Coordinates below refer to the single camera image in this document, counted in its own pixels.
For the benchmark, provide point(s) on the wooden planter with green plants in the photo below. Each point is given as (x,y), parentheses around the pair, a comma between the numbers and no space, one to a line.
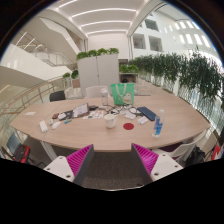
(74,75)

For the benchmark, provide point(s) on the white flat packet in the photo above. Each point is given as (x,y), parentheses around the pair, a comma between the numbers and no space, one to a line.
(142,120)

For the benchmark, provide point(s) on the clear water bottle blue label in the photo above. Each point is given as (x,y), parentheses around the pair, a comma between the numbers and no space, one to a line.
(158,126)

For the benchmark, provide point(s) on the small black pouch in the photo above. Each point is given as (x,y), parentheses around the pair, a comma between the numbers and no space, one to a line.
(93,107)

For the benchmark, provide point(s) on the small teal marker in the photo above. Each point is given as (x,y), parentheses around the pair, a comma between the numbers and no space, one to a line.
(67,121)

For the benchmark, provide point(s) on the ceiling light strips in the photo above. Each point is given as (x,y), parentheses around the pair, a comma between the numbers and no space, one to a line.
(103,23)

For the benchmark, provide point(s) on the white computer mouse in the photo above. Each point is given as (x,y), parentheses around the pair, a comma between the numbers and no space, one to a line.
(56,125)

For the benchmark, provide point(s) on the planter shelf with green plants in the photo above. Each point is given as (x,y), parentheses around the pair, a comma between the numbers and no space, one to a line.
(128,69)

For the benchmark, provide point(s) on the black office chair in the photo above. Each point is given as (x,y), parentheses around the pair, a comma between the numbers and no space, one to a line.
(57,96)

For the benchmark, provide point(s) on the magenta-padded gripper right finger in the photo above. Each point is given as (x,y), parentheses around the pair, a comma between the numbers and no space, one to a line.
(165,166)

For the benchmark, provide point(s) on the blue chair with red bag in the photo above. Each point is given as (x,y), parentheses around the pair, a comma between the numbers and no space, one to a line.
(15,146)

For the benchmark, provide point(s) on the white power strip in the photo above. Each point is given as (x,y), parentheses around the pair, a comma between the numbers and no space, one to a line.
(43,126)

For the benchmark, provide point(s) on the white plastic chair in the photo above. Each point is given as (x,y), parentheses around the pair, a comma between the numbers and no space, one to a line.
(180,150)

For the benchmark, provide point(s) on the green tote bag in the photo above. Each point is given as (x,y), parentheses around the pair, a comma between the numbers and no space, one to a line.
(122,95)

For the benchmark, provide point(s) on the flat round red coaster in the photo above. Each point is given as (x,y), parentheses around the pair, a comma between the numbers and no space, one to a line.
(128,126)

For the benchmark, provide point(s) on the clear tumbler with white lid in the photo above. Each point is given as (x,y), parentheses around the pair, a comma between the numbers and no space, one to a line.
(104,97)

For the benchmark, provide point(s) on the open paper booklet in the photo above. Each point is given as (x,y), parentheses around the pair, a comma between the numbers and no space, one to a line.
(80,110)

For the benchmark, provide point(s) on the white ceramic mug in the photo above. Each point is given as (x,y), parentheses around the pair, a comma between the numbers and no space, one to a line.
(110,121)

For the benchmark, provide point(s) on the white cabinet topped with plants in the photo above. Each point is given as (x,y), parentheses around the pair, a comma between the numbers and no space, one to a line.
(98,71)

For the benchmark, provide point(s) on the row of green plants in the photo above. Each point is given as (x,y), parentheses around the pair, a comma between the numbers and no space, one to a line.
(196,75)

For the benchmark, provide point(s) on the black backpack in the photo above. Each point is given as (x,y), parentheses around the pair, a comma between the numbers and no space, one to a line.
(195,156)

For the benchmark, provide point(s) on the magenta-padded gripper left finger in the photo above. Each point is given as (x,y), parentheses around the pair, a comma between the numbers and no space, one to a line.
(60,166)

